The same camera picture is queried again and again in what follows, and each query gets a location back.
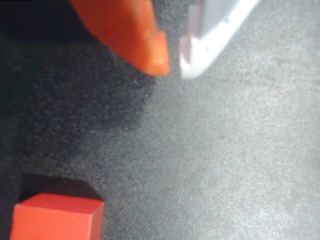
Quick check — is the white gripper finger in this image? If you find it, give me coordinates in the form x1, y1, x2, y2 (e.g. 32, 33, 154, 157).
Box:
178, 0, 261, 81

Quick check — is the red cube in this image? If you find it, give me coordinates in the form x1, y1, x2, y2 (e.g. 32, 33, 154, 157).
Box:
9, 192, 105, 240

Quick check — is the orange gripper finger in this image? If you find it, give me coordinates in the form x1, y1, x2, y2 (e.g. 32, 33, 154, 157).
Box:
69, 0, 172, 77

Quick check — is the black felt mat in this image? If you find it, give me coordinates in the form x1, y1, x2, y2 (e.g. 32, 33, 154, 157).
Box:
0, 0, 320, 240

